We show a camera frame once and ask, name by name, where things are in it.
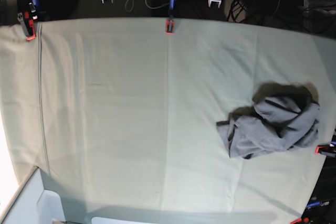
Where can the grey t-shirt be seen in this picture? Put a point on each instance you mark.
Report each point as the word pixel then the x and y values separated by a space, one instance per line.
pixel 281 118

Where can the light green table cloth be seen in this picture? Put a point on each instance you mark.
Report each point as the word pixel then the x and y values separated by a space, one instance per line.
pixel 121 117

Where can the red black clamp middle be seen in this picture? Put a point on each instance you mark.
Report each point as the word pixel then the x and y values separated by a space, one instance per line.
pixel 170 19

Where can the red black clamp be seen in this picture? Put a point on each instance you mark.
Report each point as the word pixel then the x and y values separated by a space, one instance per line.
pixel 170 19
pixel 326 150
pixel 27 14

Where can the black round stand base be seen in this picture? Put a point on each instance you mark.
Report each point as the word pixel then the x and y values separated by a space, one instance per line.
pixel 59 9

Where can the red black clamp right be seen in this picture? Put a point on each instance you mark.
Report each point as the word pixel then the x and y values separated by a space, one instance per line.
pixel 326 150

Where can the red black clamp left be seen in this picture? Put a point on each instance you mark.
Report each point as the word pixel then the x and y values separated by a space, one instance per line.
pixel 27 14

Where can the red clamp bottom right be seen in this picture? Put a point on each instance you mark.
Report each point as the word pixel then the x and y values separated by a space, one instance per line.
pixel 302 220

